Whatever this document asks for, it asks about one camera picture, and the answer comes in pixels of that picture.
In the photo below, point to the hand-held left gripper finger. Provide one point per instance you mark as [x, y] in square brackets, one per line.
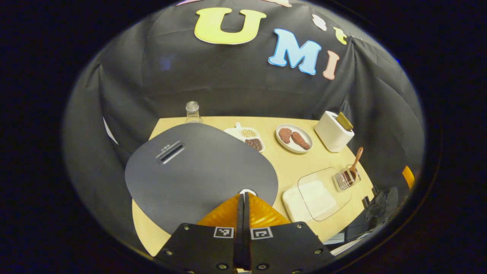
[239, 228]
[246, 220]

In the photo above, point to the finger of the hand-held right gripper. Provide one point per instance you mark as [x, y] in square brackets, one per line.
[408, 177]

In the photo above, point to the brown wooden spoon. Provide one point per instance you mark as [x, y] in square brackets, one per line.
[357, 158]

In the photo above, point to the grey rice cooker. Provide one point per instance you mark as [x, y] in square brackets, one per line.
[205, 175]

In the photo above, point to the round white plate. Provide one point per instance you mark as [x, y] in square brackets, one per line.
[285, 146]

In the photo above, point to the brown toast slice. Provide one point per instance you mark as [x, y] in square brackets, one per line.
[344, 121]

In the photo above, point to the white toaster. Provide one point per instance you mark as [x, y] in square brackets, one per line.
[331, 135]

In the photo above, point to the white divided bean dish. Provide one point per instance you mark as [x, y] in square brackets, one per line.
[232, 133]

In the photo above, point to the round brown meat piece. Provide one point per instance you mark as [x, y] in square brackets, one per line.
[285, 135]

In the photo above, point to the long brown meat piece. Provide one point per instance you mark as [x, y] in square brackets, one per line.
[300, 140]

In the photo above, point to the clear glass bottle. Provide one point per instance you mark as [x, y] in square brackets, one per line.
[193, 112]

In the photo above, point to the black backdrop cloth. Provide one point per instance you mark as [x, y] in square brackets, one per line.
[133, 76]

